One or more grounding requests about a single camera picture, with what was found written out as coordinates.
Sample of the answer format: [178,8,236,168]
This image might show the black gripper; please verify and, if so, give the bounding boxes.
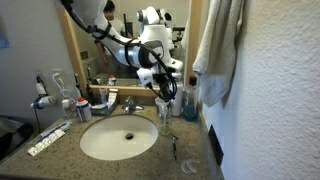
[152,72,174,101]

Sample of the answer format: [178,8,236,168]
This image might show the clear drinking glass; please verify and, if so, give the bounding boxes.
[154,96,173,137]

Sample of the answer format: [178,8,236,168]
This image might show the white lotion bottle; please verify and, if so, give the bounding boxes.
[171,79,185,118]

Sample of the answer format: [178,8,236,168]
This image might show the blue mouthwash bottle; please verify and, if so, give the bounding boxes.
[182,75,200,123]

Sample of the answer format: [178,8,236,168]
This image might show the chrome faucet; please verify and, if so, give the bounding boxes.
[121,95,145,115]

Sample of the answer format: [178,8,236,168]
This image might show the wooden framed mirror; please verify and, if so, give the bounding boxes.
[54,0,203,98]

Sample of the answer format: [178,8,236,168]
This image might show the clear plastic container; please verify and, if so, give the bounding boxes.
[184,143,200,156]

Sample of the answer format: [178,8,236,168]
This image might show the white oval sink basin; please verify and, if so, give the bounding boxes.
[79,114,160,162]

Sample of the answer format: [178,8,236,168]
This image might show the white hanging towel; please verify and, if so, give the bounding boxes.
[192,0,246,108]

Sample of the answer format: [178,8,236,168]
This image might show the black vent grille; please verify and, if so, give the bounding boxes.
[207,124,225,167]

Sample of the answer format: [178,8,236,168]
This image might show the clear dental retainer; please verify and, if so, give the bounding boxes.
[180,157,201,175]

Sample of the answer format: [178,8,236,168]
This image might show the shaving can with orange cap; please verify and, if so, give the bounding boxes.
[75,96,93,123]

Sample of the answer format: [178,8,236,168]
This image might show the white deodorant stick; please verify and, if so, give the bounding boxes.
[61,98,72,118]

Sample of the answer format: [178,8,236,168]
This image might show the purple pill blister pack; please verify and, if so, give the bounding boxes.
[39,120,73,138]

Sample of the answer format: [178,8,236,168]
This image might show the silver pill blister pack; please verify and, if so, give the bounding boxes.
[27,129,66,157]

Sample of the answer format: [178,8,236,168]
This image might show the black bag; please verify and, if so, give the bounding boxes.
[0,114,35,161]

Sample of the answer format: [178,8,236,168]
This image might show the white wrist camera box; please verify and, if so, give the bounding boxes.
[136,67,155,88]

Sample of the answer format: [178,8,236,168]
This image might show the white power cable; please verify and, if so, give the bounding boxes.
[52,72,73,108]

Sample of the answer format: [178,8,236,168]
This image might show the white electric shaver handle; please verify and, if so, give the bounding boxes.
[30,95,56,110]

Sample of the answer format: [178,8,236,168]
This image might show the black power cable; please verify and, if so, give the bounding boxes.
[33,75,48,134]

